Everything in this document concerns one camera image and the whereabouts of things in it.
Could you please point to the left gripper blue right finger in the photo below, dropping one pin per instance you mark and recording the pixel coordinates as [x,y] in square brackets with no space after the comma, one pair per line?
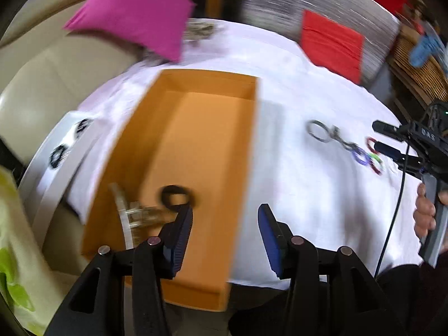
[274,236]

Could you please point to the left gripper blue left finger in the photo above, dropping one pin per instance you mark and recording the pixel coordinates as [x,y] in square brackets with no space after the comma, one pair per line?
[175,236]

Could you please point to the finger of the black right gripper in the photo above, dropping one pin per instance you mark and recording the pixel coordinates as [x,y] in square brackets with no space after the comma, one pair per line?
[401,159]
[386,127]

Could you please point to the black ring accessory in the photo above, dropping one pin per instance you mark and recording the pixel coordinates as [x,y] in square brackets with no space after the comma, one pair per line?
[168,192]

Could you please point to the white jewelry box lid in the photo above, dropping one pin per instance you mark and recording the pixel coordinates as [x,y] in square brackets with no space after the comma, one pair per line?
[53,166]

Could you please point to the person right hand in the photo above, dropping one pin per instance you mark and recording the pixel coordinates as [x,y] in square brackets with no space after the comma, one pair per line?
[424,214]

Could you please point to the wicker basket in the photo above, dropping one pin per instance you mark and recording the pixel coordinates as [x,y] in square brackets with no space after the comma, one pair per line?
[428,80]

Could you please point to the blue cloth in basket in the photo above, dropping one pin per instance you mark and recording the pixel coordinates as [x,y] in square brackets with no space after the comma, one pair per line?
[428,46]

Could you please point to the orange cardboard box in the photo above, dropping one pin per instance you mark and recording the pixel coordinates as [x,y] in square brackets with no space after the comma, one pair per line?
[193,128]

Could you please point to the red cushion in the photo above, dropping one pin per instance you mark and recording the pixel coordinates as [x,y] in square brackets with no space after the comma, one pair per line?
[332,45]

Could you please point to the yellow green printed cloth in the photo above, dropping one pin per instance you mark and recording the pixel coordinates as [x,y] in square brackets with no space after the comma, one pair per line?
[28,285]

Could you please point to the silver foil insulation panel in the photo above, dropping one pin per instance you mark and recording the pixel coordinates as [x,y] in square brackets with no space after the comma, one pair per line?
[378,26]

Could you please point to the floral scrunchie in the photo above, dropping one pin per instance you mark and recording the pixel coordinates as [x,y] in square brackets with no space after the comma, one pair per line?
[199,30]

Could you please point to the beige leather sofa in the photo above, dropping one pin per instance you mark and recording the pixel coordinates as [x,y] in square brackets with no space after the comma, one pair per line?
[50,80]

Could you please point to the magenta cushion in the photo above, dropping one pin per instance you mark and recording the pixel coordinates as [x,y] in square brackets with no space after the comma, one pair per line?
[157,25]

